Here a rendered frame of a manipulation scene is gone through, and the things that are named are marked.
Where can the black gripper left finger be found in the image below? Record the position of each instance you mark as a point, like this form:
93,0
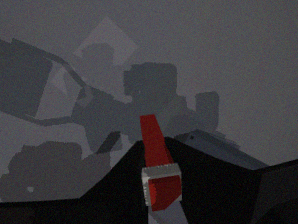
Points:
118,198

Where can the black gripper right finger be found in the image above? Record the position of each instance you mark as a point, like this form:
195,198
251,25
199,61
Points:
218,192

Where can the grey flat panel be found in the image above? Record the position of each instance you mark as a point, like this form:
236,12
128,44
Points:
223,149

